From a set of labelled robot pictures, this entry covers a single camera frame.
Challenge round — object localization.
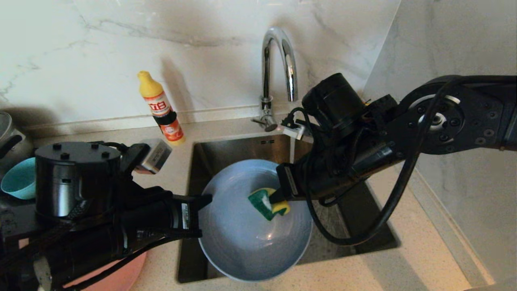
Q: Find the yellow green sponge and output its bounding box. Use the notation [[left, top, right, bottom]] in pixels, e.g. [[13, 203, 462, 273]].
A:
[[248, 188, 291, 221]]

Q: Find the blue grey plate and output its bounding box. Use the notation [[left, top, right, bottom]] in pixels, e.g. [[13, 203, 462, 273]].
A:
[[198, 159, 314, 283]]

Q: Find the orange dish soap bottle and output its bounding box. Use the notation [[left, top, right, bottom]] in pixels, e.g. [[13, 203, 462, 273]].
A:
[[137, 71, 186, 146]]

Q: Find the chrome gooseneck faucet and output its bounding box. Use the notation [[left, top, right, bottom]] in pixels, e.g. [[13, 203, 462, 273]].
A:
[[250, 27, 299, 132]]

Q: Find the teal bowl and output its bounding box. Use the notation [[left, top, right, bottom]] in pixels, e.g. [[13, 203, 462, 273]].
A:
[[0, 157, 37, 200]]

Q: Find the stainless steel sink basin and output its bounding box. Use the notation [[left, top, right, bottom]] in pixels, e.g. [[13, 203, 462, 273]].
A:
[[177, 133, 400, 284]]

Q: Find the pink plate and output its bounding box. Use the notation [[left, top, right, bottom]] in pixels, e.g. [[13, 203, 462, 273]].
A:
[[18, 238, 148, 291]]

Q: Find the stainless steel pot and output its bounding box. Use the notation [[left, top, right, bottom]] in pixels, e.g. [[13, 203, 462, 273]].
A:
[[0, 111, 34, 163]]

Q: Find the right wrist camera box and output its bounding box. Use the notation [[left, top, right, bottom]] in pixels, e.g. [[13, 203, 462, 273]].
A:
[[282, 121, 307, 141]]

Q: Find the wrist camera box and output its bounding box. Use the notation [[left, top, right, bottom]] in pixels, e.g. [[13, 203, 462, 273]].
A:
[[282, 121, 307, 141], [135, 139, 173, 175]]

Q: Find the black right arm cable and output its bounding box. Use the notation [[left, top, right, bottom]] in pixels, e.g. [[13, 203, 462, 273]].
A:
[[282, 77, 465, 247]]

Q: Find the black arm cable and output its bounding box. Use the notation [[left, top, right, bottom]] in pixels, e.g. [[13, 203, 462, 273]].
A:
[[99, 141, 130, 153], [282, 77, 465, 247]]

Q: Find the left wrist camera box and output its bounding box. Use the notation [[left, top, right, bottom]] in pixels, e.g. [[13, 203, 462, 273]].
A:
[[135, 139, 173, 175]]

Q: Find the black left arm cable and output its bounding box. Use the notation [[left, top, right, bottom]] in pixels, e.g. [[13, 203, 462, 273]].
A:
[[99, 141, 130, 153]]

